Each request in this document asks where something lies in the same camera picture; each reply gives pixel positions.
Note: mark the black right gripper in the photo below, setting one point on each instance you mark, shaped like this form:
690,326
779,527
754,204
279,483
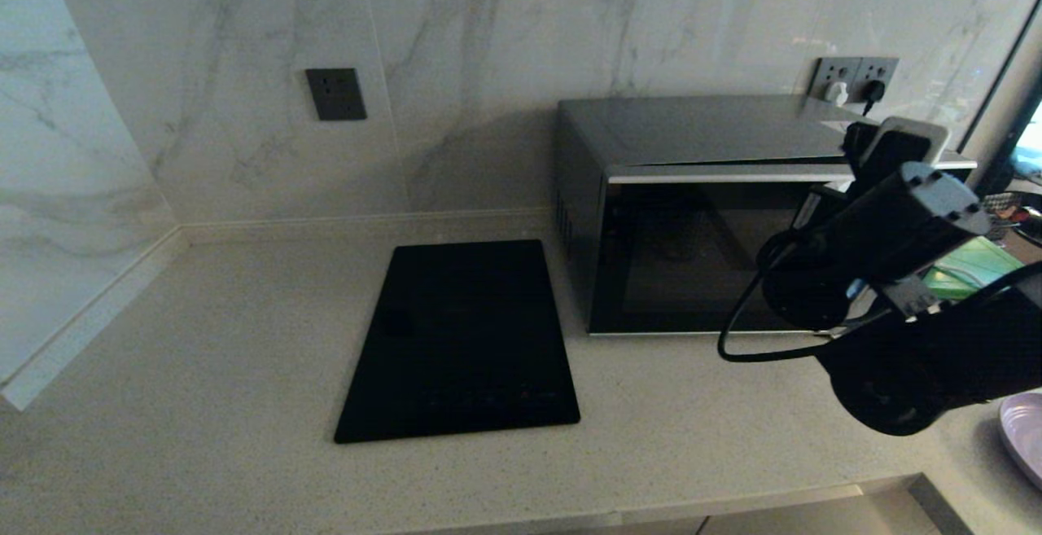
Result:
851,193

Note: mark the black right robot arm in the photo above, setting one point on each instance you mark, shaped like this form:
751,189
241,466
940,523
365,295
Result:
895,242

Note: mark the black glass induction cooktop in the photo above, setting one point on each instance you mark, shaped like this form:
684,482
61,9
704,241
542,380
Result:
460,348

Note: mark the dark grey single wall socket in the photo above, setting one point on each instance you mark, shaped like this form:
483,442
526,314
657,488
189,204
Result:
335,94

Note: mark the silver Panasonic microwave oven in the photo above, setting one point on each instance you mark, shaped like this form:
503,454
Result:
716,132

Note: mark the black glass microwave door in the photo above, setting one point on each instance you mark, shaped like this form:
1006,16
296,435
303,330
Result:
692,266

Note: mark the black power plug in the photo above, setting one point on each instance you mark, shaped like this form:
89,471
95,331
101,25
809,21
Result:
873,92

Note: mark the green cutting board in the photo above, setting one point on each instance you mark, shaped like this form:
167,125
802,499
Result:
977,266

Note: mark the light purple plate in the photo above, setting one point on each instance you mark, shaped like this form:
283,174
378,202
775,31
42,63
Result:
1024,437

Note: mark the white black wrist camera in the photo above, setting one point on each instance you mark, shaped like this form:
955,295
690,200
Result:
904,148

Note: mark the white power plug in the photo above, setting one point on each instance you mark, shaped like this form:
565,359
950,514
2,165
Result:
836,94

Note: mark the grey double wall socket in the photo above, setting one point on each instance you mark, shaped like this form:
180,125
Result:
834,71

